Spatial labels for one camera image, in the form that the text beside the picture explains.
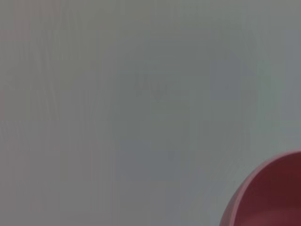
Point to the pink plastic bowl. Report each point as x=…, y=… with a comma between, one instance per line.
x=270, y=195

